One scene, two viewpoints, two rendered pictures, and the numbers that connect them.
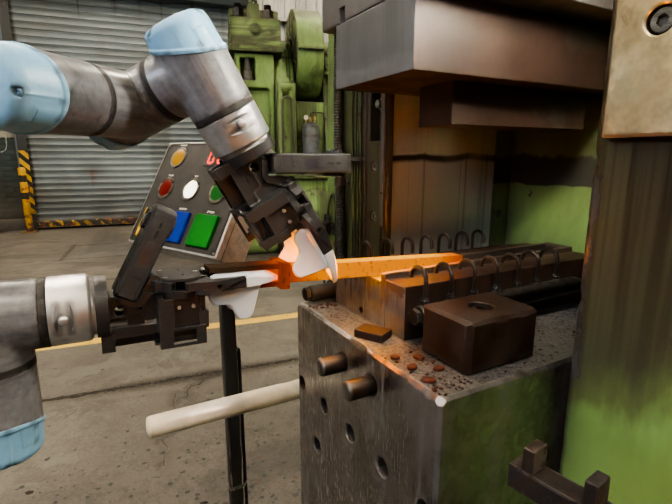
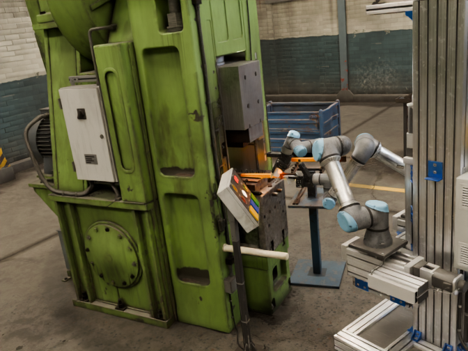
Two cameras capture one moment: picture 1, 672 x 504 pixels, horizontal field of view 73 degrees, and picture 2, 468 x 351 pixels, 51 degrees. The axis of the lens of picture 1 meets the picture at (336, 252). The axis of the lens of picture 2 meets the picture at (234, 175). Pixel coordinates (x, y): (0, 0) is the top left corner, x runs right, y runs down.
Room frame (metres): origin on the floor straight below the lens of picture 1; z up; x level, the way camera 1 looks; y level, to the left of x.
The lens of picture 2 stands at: (2.49, 2.58, 2.05)
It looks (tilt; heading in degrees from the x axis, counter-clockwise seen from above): 18 degrees down; 239
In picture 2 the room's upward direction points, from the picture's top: 7 degrees counter-clockwise
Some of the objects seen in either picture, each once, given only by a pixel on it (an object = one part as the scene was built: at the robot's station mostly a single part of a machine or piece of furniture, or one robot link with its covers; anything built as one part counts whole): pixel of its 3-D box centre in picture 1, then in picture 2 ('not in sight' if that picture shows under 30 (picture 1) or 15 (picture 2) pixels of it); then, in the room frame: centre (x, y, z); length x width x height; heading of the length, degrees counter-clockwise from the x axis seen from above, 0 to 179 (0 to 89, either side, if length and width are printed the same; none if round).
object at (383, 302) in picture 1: (466, 276); (234, 181); (0.78, -0.23, 0.96); 0.42 x 0.20 x 0.09; 118
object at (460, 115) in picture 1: (506, 109); (226, 141); (0.78, -0.28, 1.24); 0.30 x 0.07 x 0.06; 118
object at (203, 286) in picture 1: (208, 284); not in sight; (0.52, 0.15, 1.02); 0.09 x 0.05 x 0.02; 116
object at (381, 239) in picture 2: not in sight; (377, 233); (0.62, 0.91, 0.87); 0.15 x 0.15 x 0.10
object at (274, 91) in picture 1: (306, 133); not in sight; (6.01, 0.38, 1.45); 2.18 x 1.23 x 2.89; 111
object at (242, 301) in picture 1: (245, 295); not in sight; (0.55, 0.11, 0.99); 0.09 x 0.03 x 0.06; 116
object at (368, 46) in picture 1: (480, 59); (228, 131); (0.78, -0.23, 1.32); 0.42 x 0.20 x 0.10; 118
